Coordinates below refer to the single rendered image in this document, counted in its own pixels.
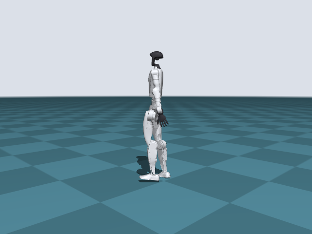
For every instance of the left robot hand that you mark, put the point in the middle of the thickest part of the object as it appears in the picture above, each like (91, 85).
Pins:
(161, 119)

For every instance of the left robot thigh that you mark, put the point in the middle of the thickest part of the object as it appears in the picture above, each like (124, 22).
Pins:
(148, 125)

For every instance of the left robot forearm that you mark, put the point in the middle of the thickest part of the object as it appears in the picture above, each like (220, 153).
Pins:
(157, 98)

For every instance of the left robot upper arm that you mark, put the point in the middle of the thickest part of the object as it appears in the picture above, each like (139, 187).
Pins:
(155, 78)

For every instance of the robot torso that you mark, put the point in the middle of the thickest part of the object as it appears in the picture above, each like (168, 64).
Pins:
(151, 87)

